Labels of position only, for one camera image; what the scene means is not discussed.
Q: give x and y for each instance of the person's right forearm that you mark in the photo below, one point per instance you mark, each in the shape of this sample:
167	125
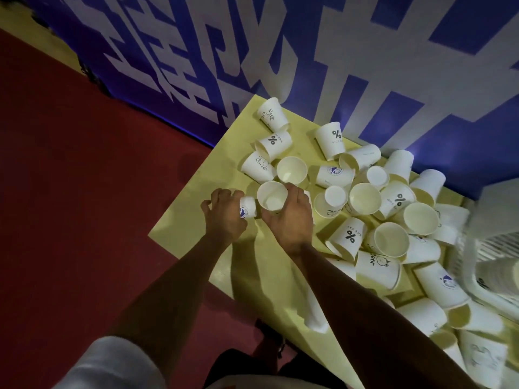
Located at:
365	315

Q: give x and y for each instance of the person's right hand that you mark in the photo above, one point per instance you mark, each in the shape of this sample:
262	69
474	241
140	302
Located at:
292	222

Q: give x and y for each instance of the plain white paper cup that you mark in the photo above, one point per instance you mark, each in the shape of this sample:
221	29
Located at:
272	197

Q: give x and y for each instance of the person's right thumb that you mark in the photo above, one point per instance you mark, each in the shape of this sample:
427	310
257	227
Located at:
268	217

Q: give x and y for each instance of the white shirt sleeve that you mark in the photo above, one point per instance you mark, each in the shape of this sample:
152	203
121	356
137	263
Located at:
109	366

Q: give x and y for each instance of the person's left fingers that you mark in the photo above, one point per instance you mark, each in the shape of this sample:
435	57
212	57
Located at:
222	194

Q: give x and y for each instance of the pile of white paper cups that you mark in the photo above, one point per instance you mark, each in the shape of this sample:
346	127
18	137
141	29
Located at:
389	214

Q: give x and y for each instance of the person's left forearm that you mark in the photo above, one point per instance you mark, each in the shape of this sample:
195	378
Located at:
178	287

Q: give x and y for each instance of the black shoe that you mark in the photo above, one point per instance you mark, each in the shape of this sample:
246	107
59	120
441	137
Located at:
268	336

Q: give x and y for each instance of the nested white cup stack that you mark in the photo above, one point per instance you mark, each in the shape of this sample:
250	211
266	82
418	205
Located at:
496	277

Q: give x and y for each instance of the blue-print white paper cup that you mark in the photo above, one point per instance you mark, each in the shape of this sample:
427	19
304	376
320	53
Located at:
248	207

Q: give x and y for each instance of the blue banner with white print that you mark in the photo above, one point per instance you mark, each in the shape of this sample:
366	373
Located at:
284	44

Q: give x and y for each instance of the black shorts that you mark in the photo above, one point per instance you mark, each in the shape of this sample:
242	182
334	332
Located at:
243	362

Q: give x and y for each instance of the white plastic basket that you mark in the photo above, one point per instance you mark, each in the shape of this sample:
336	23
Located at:
492	234

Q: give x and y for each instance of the person's left hand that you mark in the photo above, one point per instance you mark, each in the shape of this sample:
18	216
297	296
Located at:
223	214

